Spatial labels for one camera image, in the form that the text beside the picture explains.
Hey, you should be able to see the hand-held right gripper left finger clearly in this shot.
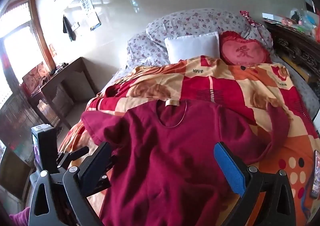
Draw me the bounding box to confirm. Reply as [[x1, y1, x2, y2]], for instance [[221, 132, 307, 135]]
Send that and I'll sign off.
[[29, 142, 112, 226]]

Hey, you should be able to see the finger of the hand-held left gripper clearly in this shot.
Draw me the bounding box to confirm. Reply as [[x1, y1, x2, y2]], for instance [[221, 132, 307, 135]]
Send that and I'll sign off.
[[57, 146, 90, 168]]

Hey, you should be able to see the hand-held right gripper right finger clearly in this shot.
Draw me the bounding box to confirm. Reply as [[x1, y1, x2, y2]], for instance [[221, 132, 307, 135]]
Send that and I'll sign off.
[[213, 142, 297, 226]]

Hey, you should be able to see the dark red sweater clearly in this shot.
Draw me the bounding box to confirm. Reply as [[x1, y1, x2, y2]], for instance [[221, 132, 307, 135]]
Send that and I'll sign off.
[[81, 99, 292, 226]]

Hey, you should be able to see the person's left forearm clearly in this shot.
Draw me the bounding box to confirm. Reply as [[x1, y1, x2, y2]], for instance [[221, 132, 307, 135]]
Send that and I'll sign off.
[[8, 207, 31, 226]]

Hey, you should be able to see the dark wooden cabinet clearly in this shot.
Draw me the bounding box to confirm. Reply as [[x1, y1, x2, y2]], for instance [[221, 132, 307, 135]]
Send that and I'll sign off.
[[0, 91, 54, 164]]

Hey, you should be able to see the red box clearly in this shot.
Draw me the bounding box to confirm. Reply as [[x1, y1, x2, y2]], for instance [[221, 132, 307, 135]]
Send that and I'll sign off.
[[22, 61, 50, 92]]

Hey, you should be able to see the wooden desk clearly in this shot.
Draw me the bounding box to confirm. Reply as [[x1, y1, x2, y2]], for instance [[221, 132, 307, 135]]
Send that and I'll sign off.
[[22, 57, 97, 130]]

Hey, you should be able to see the smartphone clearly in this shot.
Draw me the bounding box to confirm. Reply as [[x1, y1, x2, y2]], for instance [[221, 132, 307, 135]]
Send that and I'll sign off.
[[309, 150, 320, 199]]

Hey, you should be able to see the orange and red printed blanket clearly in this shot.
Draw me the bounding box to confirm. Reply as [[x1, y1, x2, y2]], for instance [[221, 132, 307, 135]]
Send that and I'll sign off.
[[57, 55, 320, 226]]

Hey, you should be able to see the red heart cushion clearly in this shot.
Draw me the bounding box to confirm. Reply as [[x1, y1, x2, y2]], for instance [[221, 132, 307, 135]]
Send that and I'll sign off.
[[219, 31, 272, 65]]

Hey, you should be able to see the dark hanging cloth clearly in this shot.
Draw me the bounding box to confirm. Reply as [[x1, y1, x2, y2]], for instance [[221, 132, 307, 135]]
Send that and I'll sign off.
[[62, 15, 76, 42]]

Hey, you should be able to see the white pillow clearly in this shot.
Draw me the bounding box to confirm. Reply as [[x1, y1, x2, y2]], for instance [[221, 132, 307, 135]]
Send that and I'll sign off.
[[164, 31, 220, 64]]

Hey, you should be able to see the carved dark wooden headboard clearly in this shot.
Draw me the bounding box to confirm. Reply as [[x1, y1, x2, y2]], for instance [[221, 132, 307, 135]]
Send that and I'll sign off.
[[262, 13, 320, 84]]

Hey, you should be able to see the red patterned cloth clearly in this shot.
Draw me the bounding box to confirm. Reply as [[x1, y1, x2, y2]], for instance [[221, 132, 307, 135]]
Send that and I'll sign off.
[[239, 10, 262, 28]]

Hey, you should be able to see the floral quilt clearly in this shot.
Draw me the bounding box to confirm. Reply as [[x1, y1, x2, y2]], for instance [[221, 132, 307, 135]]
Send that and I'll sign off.
[[125, 8, 274, 69]]

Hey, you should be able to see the pile of colourful toys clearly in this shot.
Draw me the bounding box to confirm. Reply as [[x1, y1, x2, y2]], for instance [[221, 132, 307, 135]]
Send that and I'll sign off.
[[280, 8, 320, 37]]

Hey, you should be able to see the window with wooden frame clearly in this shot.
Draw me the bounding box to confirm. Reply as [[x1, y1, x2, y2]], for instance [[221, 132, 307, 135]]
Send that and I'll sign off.
[[0, 0, 56, 107]]

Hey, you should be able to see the wall calendar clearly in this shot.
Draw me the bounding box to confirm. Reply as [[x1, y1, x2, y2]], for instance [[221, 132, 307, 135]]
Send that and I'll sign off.
[[80, 0, 102, 32]]

